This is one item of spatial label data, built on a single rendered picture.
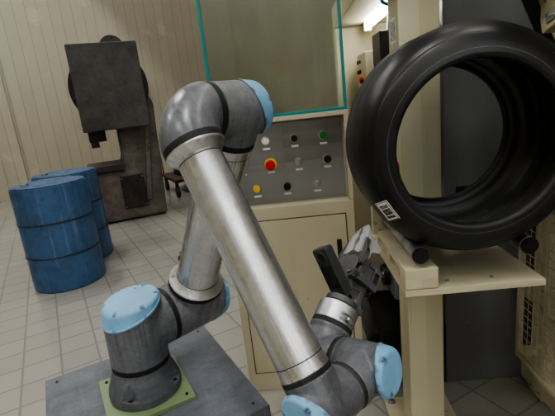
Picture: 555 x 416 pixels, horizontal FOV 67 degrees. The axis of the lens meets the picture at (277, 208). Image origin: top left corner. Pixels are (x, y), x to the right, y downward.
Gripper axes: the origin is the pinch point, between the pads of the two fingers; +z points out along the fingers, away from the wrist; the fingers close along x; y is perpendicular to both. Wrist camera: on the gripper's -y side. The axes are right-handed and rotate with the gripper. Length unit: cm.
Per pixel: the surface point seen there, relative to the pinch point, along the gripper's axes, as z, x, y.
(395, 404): -11, -67, 96
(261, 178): 38, -77, -5
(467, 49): 38.0, 24.6, -10.3
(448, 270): 11.9, -5.0, 35.8
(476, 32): 42, 27, -11
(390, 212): 8.7, 0.2, 5.2
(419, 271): 2.5, -1.8, 22.4
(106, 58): 223, -403, -143
